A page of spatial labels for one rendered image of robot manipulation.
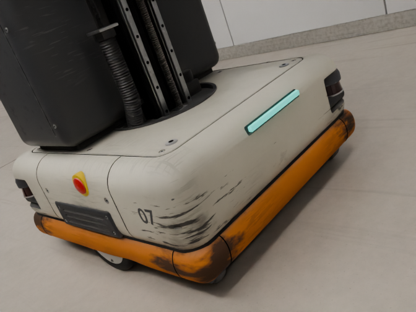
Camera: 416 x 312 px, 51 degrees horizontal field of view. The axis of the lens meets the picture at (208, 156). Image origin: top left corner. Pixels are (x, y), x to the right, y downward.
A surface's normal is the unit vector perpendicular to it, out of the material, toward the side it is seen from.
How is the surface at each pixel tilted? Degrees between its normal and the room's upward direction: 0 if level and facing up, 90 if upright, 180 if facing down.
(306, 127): 90
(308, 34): 90
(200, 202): 90
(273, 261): 0
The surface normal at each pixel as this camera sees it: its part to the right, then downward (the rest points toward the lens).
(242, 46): -0.62, 0.48
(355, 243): -0.33, -0.88
